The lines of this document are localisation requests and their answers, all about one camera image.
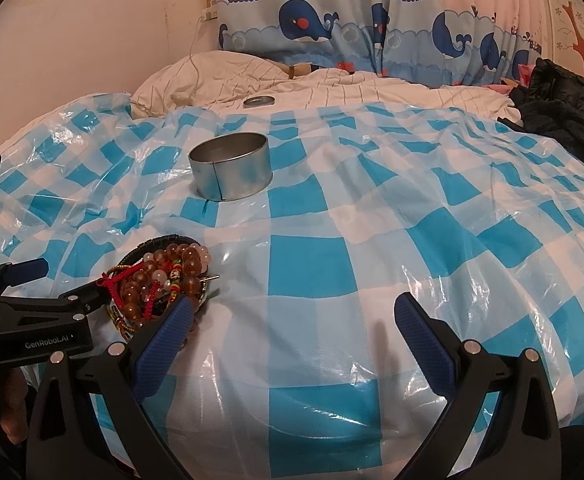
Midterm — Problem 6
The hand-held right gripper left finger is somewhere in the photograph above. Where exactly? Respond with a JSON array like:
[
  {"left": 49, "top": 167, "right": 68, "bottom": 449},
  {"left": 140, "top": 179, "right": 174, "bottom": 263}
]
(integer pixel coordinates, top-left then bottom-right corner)
[{"left": 24, "top": 295, "right": 195, "bottom": 480}]

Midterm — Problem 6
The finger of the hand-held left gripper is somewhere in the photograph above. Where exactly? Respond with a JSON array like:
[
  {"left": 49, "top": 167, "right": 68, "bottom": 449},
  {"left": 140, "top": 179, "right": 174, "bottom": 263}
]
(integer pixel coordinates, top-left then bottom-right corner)
[
  {"left": 0, "top": 258, "right": 49, "bottom": 292},
  {"left": 0, "top": 279, "right": 123, "bottom": 325}
]

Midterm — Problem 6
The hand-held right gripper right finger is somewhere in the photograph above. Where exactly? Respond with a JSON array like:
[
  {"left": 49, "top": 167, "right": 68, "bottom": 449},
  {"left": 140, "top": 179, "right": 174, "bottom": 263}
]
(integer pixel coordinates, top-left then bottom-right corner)
[{"left": 394, "top": 292, "right": 575, "bottom": 480}]

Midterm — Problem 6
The multicoloured braided cord bracelet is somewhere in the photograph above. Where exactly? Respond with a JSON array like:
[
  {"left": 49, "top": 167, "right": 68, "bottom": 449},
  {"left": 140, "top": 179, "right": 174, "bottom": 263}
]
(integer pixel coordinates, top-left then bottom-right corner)
[{"left": 106, "top": 280, "right": 183, "bottom": 334}]

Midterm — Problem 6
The red cord bracelet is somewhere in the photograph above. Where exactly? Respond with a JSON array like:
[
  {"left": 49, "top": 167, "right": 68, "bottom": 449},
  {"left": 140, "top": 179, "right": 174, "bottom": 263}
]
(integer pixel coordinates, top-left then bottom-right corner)
[{"left": 101, "top": 259, "right": 183, "bottom": 311}]

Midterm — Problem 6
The silver metal bangle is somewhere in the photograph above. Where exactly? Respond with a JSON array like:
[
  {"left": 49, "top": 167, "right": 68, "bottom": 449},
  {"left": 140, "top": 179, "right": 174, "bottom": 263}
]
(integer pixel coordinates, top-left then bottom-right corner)
[{"left": 198, "top": 273, "right": 221, "bottom": 307}]

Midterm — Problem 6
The white bead bracelet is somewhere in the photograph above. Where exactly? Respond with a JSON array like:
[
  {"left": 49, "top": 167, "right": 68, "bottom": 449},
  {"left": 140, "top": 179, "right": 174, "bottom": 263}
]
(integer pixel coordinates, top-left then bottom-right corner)
[{"left": 142, "top": 254, "right": 169, "bottom": 285}]

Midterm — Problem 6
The black braided bracelet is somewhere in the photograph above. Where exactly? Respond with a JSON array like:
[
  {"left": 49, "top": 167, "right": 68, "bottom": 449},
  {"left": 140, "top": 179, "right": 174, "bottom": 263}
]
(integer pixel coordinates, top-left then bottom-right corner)
[{"left": 121, "top": 236, "right": 203, "bottom": 267}]

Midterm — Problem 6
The round metal tin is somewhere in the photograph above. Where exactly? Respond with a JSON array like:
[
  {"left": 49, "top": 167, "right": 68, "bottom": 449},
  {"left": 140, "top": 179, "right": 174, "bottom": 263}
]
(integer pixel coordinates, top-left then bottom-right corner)
[{"left": 188, "top": 132, "right": 273, "bottom": 203}]

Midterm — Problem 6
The person's left hand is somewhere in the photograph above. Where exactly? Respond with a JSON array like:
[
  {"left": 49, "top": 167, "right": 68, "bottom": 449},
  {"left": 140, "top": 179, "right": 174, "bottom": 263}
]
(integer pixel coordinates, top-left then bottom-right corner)
[{"left": 0, "top": 362, "right": 39, "bottom": 446}]

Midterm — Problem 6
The blue checked plastic sheet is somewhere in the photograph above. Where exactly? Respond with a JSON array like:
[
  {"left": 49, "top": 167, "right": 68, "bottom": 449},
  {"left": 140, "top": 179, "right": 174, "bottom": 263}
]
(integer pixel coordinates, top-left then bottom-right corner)
[{"left": 0, "top": 91, "right": 584, "bottom": 480}]

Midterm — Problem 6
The black jacket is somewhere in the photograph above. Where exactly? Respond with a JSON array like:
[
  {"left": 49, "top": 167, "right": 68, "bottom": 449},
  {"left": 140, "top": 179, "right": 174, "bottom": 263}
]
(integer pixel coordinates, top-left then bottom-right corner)
[{"left": 496, "top": 58, "right": 584, "bottom": 171}]

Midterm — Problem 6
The white grid-lined quilt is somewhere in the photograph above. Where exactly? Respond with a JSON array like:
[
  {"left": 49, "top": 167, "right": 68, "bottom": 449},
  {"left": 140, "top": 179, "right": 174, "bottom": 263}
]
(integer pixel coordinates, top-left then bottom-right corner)
[{"left": 0, "top": 51, "right": 522, "bottom": 161}]

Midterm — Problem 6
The pink cloth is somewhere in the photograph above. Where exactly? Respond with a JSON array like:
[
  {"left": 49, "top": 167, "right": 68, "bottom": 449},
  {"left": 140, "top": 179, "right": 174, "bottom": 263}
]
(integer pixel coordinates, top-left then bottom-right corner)
[{"left": 486, "top": 64, "right": 533, "bottom": 94}]

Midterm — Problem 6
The whale print curtain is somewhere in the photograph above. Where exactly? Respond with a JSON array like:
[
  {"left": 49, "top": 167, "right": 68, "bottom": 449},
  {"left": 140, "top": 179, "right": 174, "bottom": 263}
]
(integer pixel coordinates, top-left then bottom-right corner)
[{"left": 217, "top": 0, "right": 552, "bottom": 87}]

